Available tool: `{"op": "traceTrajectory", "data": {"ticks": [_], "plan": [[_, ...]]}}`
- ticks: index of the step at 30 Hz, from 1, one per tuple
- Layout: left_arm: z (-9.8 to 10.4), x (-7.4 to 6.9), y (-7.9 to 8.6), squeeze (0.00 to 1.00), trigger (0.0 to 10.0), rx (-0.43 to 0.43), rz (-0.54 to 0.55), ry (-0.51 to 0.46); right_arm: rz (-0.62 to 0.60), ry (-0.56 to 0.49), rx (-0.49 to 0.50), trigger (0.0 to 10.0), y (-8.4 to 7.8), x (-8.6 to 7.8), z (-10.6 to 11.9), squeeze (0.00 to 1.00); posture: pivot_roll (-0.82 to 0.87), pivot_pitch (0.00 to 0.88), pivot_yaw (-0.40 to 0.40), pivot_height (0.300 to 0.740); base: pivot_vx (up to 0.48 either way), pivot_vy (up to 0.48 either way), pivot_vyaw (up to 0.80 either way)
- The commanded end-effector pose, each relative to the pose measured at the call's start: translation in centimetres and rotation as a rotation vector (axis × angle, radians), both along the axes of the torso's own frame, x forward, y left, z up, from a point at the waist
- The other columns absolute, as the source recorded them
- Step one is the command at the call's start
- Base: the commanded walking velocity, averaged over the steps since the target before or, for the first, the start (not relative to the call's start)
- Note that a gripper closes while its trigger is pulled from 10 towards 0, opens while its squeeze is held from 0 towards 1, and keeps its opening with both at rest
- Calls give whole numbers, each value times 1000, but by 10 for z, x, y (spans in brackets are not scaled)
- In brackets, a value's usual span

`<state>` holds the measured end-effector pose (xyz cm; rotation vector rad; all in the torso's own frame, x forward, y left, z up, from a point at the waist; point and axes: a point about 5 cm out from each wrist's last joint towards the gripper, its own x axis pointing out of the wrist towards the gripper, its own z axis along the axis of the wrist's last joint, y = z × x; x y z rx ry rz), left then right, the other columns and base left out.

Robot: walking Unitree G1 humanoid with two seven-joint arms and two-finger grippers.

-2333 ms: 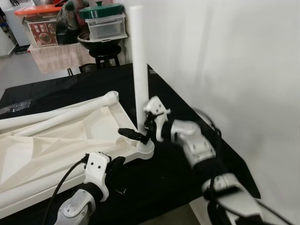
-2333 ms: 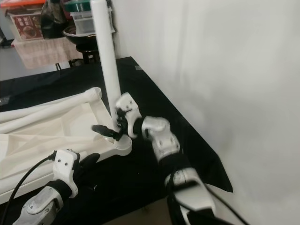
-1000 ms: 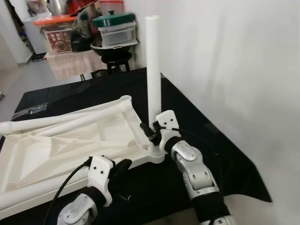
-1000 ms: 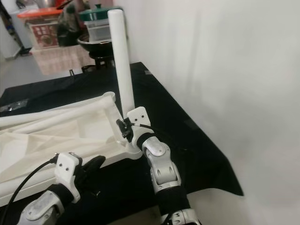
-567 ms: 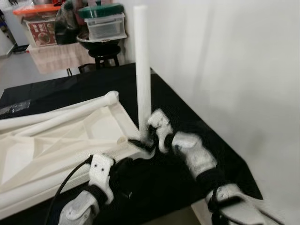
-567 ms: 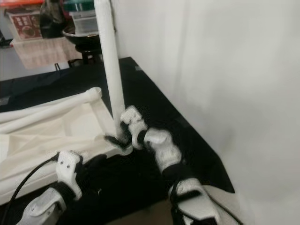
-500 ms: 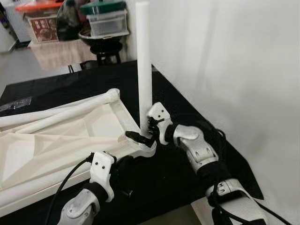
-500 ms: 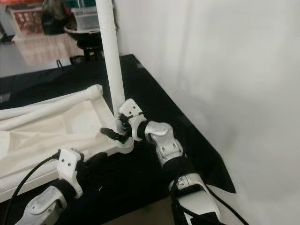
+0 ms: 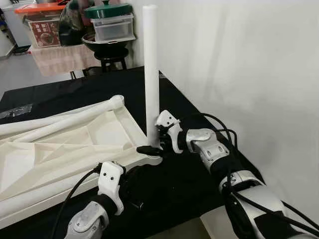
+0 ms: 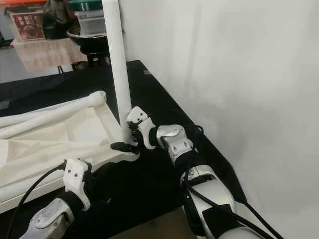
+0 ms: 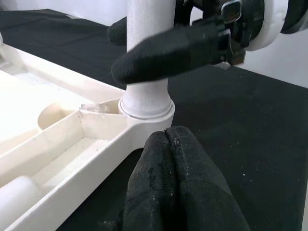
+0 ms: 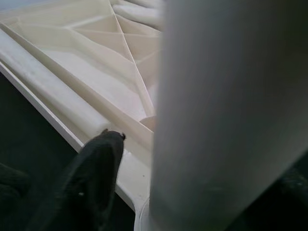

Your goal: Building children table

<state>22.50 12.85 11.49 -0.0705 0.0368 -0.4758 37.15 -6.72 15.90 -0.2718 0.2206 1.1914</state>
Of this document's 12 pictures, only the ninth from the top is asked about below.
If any white plastic children table top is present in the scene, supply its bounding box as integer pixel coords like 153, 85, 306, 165
0, 95, 163, 231

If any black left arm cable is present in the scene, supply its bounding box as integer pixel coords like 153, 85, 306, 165
50, 167, 103, 239

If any red print carton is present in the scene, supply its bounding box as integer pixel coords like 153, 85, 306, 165
27, 19, 62, 48

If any small black floor object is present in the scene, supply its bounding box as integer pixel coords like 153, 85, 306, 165
14, 46, 32, 55

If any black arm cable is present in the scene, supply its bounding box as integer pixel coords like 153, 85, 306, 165
50, 167, 103, 239
180, 113, 319, 236

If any beige table cover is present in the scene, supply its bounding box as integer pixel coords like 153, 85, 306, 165
29, 45, 102, 78

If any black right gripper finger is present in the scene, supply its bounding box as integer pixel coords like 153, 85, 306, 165
136, 145, 163, 157

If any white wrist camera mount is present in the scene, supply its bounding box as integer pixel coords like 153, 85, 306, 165
155, 110, 184, 154
97, 160, 126, 216

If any black stool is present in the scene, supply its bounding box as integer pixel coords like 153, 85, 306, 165
82, 50, 130, 78

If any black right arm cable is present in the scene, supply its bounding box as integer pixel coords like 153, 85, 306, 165
180, 113, 319, 236

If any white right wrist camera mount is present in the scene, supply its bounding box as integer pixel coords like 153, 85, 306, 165
155, 110, 184, 154

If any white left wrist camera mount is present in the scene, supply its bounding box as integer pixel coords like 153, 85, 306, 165
97, 160, 126, 216

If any black bag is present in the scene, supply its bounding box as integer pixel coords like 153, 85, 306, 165
58, 0, 91, 47

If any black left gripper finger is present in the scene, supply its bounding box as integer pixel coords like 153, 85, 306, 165
126, 163, 153, 185

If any black tablecloth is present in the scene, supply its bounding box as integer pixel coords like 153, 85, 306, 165
0, 66, 261, 239

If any dark green plastic lid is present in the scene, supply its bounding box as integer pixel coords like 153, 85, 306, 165
83, 3, 134, 20

